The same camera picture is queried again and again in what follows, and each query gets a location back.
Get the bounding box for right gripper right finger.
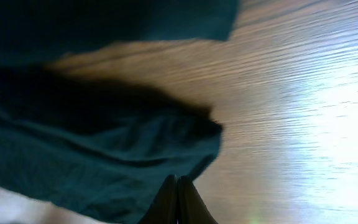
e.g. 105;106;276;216
177;176;218;224

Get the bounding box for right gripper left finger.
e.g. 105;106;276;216
138;175;177;224

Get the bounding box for dark green shorts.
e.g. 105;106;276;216
0;0;239;223

